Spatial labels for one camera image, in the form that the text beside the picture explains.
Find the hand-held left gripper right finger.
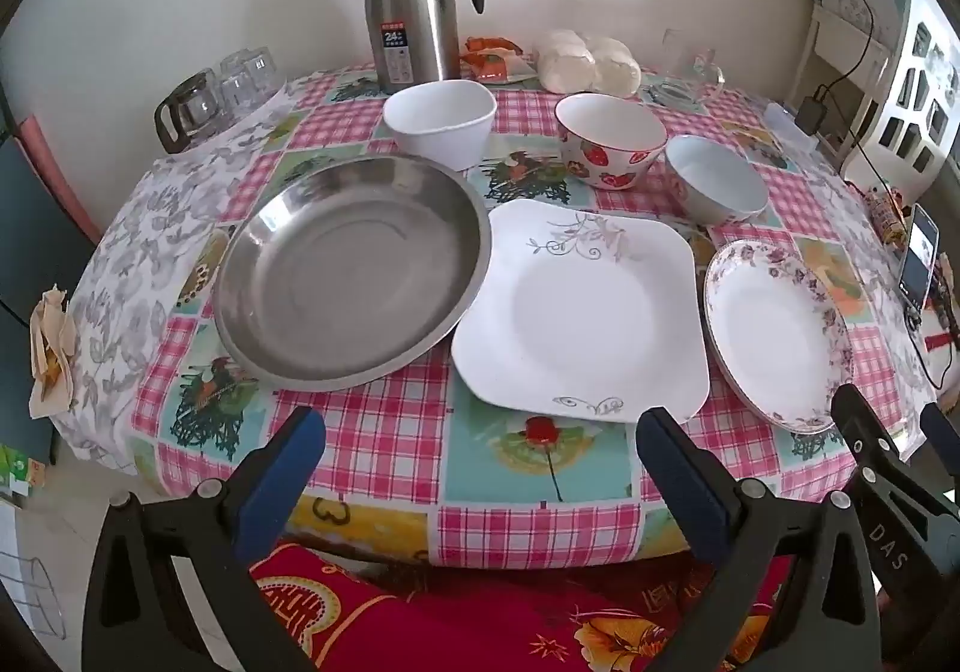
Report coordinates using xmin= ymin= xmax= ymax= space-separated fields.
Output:
xmin=636 ymin=406 xmax=882 ymax=672

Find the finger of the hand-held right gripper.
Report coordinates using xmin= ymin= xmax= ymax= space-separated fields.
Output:
xmin=831 ymin=383 xmax=960 ymax=643
xmin=921 ymin=402 xmax=960 ymax=485

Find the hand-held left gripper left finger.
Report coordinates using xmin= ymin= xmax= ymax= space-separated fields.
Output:
xmin=82 ymin=406 xmax=327 ymax=672

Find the floral rim round plate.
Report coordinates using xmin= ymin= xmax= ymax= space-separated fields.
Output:
xmin=703 ymin=238 xmax=856 ymax=434

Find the white square plate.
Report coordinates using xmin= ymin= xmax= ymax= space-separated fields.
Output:
xmin=450 ymin=198 xmax=712 ymax=425

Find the stainless steel basin plate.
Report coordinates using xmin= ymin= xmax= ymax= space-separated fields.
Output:
xmin=214 ymin=154 xmax=492 ymax=392

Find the pale blue round bowl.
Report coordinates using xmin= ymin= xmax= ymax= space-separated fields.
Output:
xmin=664 ymin=136 xmax=770 ymax=227

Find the strawberry print red-rim bowl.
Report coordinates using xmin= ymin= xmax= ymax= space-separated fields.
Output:
xmin=555 ymin=93 xmax=668 ymax=191

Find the white square bowl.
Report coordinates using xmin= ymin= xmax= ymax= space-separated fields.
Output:
xmin=382 ymin=79 xmax=498 ymax=172

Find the smartphone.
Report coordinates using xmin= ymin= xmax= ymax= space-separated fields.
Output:
xmin=898 ymin=203 xmax=941 ymax=313

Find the small patterned bottle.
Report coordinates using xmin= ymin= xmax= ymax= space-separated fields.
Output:
xmin=866 ymin=188 xmax=908 ymax=245

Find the crumpled paper bag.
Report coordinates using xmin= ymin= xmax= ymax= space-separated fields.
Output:
xmin=28 ymin=286 xmax=80 ymax=418

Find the green carton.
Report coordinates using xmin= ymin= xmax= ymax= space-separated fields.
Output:
xmin=0 ymin=447 xmax=46 ymax=500

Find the grey floral tablecloth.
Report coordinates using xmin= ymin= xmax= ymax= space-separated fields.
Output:
xmin=52 ymin=68 xmax=960 ymax=474

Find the white plastic box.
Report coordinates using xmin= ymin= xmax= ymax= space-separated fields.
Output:
xmin=765 ymin=102 xmax=815 ymax=152

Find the white lattice shelf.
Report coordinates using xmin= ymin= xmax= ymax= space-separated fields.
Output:
xmin=795 ymin=0 xmax=960 ymax=193

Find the clear drinking glass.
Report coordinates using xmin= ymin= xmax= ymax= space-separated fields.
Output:
xmin=244 ymin=46 xmax=287 ymax=107
xmin=216 ymin=53 xmax=252 ymax=114

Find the clear glass mug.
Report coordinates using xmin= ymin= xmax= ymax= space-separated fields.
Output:
xmin=646 ymin=28 xmax=727 ymax=107

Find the bag of steamed buns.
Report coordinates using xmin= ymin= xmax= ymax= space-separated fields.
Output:
xmin=534 ymin=29 xmax=642 ymax=97

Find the orange snack packet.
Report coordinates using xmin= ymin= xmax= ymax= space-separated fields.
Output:
xmin=459 ymin=36 xmax=537 ymax=84

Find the stainless steel thermos jug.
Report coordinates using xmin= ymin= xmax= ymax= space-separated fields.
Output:
xmin=360 ymin=0 xmax=485 ymax=95

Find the glass teapot with black handle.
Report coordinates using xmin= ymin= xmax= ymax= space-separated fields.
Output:
xmin=154 ymin=68 xmax=226 ymax=155

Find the black charger cable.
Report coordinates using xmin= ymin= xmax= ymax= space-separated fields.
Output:
xmin=814 ymin=0 xmax=901 ymax=110

